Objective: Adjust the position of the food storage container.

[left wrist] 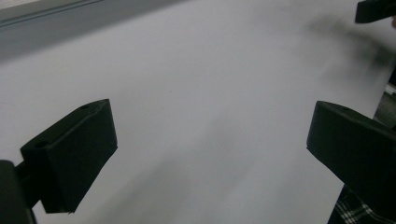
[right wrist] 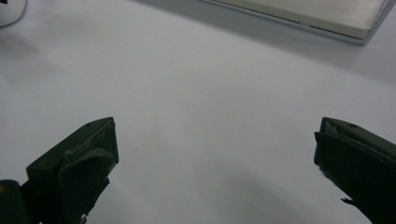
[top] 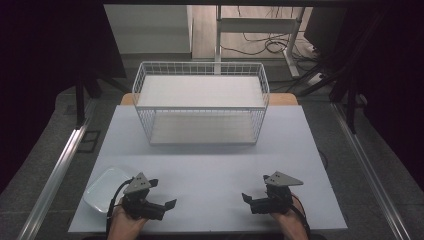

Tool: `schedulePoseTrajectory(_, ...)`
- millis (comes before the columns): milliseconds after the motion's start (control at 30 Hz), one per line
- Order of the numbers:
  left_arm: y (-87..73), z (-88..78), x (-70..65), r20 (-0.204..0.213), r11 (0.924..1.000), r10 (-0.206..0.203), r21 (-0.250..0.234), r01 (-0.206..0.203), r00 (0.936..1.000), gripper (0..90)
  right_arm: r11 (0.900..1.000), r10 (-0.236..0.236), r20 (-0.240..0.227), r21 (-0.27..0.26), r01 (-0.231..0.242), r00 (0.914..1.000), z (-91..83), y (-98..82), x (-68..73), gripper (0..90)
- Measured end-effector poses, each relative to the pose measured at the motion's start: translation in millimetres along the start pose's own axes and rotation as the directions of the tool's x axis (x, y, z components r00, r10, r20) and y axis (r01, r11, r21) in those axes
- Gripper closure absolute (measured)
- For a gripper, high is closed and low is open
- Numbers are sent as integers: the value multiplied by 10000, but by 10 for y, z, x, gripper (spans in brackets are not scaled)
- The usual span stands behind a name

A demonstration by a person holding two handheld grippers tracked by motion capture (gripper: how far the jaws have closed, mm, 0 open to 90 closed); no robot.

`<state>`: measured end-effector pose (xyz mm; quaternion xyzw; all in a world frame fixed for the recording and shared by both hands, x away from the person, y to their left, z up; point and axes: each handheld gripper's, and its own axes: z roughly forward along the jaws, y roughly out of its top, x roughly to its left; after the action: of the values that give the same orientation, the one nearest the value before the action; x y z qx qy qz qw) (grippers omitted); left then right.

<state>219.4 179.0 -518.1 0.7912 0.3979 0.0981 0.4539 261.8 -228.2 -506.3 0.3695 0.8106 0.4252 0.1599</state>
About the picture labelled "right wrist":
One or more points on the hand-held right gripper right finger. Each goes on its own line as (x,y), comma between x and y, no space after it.
(358,161)

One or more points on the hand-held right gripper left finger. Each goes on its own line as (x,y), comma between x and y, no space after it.
(71,174)

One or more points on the silver metal tray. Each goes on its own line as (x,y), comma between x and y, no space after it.
(314,14)

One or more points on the white round object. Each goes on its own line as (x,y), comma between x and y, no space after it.
(11,9)

